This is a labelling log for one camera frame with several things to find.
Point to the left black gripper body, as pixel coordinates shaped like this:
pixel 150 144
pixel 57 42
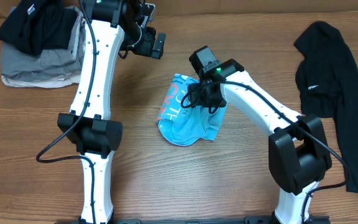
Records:
pixel 144 45

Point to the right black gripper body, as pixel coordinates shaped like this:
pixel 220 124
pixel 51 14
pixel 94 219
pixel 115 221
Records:
pixel 199 97

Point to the light blue t-shirt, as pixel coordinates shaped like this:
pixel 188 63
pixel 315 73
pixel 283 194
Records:
pixel 184 126

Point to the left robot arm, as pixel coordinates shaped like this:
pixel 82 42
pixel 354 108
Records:
pixel 112 27

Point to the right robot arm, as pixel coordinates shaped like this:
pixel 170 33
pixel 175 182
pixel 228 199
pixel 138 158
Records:
pixel 298 157

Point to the black folded garment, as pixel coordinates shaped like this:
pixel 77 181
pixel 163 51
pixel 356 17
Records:
pixel 37 25

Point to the black unfolded garment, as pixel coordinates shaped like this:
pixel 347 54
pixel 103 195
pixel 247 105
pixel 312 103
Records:
pixel 327 79

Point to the grey folded garment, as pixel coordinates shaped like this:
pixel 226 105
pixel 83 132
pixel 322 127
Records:
pixel 42 63

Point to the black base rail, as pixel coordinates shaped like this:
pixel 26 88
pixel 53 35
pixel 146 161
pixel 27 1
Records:
pixel 191 221

